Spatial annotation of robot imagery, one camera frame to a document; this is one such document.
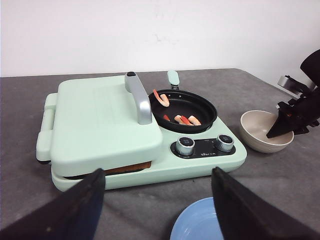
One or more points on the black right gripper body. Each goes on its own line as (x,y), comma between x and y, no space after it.
(306,107)

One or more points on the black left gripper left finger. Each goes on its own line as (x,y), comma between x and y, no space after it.
(73,215)

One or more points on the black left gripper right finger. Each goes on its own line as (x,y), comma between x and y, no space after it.
(243,215)

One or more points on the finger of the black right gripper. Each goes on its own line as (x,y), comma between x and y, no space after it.
(285,123)

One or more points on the beige ribbed bowl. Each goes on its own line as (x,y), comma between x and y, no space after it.
(254,126)

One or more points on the pink cooked shrimp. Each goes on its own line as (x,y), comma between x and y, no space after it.
(161,98)
(193,120)
(181,120)

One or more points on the mint green sandwich maker lid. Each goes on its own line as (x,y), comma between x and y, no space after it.
(92,123)

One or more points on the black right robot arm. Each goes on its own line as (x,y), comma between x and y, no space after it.
(311,67)

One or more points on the mint green breakfast maker base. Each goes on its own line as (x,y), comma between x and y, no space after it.
(170,166)

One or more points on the blue plastic plate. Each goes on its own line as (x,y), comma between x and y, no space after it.
(198,221)

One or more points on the silver right control knob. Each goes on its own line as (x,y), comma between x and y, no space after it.
(224,143)

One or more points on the silver control knob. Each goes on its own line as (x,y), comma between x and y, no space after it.
(184,146)
(224,143)

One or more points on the silver left control knob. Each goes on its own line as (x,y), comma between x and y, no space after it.
(184,146)

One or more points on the black frying pan mint handle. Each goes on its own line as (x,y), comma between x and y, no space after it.
(182,103)

